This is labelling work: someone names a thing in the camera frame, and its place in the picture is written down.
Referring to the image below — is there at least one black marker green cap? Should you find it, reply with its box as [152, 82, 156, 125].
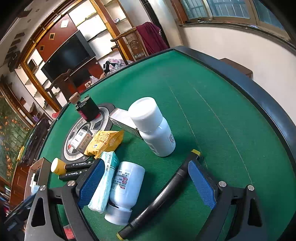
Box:
[59, 169, 88, 181]

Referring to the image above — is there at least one white bottle blue label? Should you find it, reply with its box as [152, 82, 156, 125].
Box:
[105, 161, 145, 226]

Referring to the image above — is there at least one long white medicine box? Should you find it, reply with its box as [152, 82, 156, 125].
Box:
[109, 108, 142, 139]

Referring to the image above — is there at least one yellow round tin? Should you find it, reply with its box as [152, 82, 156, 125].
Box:
[51, 158, 66, 175]

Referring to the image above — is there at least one black television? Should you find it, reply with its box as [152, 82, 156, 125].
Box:
[41, 31, 96, 82]

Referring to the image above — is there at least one flower wall painting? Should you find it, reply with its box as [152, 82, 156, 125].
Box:
[0, 95, 30, 183]

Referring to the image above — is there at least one white pill bottle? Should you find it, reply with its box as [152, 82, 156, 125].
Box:
[128, 97, 176, 157]

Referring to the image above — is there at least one black marker yellow cap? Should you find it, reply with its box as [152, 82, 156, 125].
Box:
[116, 149, 201, 240]

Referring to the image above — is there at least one small grey carton box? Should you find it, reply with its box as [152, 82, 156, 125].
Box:
[70, 129, 92, 153]

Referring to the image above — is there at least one maroon cloth on chair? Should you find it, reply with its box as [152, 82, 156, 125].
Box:
[136, 22, 168, 55]

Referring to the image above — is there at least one dark side table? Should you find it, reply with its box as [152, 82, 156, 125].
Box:
[21, 117, 50, 166]

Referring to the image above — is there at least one brown wooden stool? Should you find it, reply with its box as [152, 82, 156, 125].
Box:
[220, 58, 253, 79]

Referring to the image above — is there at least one wooden chair with cloth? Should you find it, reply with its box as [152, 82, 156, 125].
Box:
[111, 27, 149, 65]

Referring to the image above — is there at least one cardboard tray box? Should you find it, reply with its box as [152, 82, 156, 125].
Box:
[23, 158, 51, 199]

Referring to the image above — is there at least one pile of clothes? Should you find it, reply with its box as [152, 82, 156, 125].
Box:
[103, 59, 127, 75]

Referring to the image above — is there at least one round table centre console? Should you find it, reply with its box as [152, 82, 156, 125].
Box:
[61, 103, 115, 164]

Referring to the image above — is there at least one yellow snack packet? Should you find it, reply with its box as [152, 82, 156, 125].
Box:
[84, 130, 124, 159]

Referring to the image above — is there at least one wooden chair near television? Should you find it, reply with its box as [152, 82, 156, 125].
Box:
[45, 69, 78, 103]

